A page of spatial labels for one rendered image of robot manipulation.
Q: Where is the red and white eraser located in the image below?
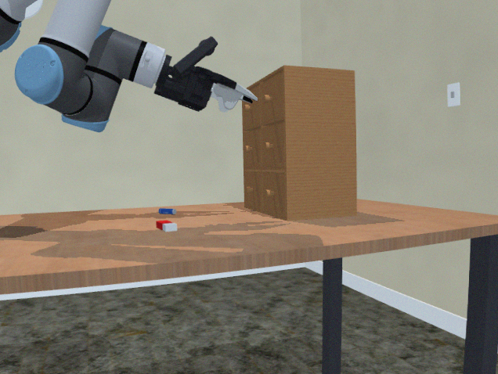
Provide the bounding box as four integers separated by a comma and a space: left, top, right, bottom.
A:
156, 221, 177, 232

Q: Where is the brown wooden drawer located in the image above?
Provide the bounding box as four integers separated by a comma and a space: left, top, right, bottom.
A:
243, 85, 261, 128
244, 171, 262, 210
244, 128, 262, 167
262, 171, 286, 218
261, 72, 284, 123
262, 122, 285, 167

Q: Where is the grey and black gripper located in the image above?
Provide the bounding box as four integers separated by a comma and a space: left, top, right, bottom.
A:
154, 55, 258, 113

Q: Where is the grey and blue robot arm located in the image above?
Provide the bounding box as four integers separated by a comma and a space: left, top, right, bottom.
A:
0, 0, 218, 132

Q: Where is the brown wooden chest of drawers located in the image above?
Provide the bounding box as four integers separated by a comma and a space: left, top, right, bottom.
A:
242, 65, 357, 221

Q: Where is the blue aa battery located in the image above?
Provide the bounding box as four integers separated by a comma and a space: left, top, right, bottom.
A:
159, 208, 176, 214

